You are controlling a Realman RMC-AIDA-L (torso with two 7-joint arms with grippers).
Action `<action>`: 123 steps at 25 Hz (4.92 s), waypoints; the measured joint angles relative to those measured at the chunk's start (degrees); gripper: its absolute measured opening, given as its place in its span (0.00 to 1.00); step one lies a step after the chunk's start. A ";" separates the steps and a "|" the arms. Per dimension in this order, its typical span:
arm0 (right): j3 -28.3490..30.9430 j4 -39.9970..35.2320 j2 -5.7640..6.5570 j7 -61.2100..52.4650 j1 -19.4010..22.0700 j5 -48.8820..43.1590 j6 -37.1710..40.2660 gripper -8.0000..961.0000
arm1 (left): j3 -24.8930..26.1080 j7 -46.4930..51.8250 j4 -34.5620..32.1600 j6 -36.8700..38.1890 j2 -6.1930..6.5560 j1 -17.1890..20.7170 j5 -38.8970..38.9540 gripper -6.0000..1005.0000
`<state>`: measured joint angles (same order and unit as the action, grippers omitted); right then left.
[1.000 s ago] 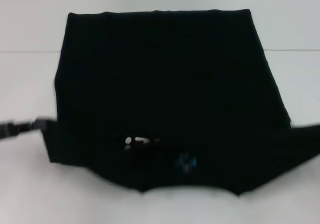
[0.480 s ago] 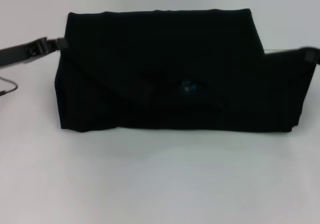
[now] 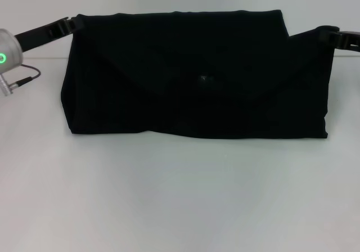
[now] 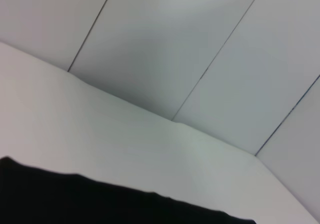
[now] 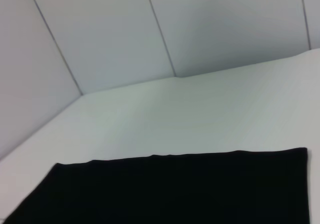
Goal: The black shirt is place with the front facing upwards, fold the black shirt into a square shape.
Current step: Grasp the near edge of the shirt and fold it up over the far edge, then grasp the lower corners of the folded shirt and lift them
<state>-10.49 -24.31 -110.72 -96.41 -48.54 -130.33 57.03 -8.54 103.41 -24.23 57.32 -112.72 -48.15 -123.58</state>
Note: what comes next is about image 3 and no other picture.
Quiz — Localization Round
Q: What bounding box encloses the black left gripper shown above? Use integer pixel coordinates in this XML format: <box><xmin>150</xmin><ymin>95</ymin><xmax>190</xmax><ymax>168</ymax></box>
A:
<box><xmin>12</xmin><ymin>15</ymin><xmax>85</xmax><ymax>53</ymax></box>

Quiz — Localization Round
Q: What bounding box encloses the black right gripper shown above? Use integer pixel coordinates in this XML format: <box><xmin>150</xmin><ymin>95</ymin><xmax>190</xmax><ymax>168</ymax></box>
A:
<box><xmin>319</xmin><ymin>26</ymin><xmax>360</xmax><ymax>53</ymax></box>

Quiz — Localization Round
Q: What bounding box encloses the black shirt with FREE print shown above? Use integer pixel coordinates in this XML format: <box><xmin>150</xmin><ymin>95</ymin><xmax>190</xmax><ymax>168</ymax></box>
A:
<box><xmin>58</xmin><ymin>9</ymin><xmax>340</xmax><ymax>140</ymax></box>

